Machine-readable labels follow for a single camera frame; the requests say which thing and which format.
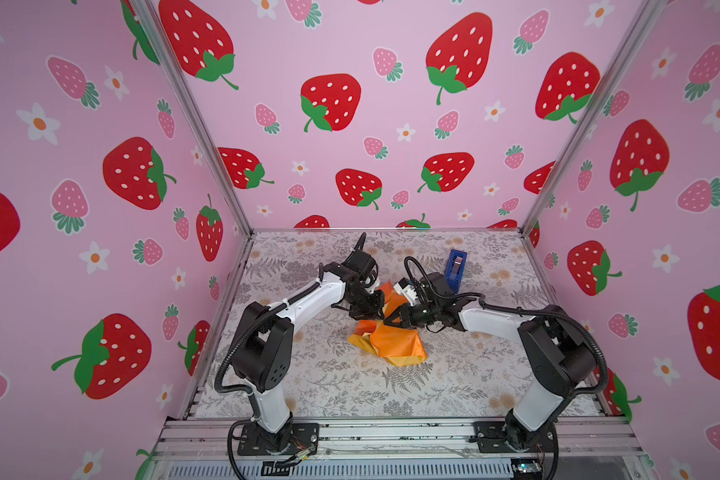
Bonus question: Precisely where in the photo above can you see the orange yellow wrapping paper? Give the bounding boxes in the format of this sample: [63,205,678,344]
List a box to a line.
[348,282,428,367]

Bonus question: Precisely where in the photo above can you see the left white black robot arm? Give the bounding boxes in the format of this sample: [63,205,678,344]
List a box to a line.
[214,272,384,434]

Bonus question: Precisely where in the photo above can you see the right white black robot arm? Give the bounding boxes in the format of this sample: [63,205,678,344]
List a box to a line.
[385,292,609,450]

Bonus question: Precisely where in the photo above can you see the blue tape dispenser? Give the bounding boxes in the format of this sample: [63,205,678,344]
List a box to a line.
[444,249,467,294]

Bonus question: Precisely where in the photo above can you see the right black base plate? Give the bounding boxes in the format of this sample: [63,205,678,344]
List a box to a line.
[469,421,558,455]

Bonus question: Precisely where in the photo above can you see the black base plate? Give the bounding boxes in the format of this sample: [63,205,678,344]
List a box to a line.
[469,421,558,455]
[236,422,320,456]

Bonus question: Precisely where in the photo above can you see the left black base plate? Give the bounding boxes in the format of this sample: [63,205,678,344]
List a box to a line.
[236,422,320,456]

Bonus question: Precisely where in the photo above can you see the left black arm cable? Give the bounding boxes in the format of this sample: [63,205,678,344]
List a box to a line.
[214,232,370,480]

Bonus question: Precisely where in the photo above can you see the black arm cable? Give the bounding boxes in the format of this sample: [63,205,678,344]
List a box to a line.
[403,256,609,397]
[214,232,370,480]

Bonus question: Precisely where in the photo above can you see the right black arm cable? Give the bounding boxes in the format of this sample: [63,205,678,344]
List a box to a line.
[403,256,609,397]

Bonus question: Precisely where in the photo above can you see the aluminium front frame rail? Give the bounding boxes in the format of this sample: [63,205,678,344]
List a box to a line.
[143,417,659,479]

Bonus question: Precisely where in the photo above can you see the right aluminium corner post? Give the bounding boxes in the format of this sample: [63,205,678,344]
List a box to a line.
[519,0,666,240]

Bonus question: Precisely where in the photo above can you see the aluminium corner post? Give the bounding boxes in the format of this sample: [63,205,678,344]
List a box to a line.
[133,0,254,239]
[519,0,666,240]

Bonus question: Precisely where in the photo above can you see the left aluminium corner post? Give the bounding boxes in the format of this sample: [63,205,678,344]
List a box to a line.
[133,0,254,239]

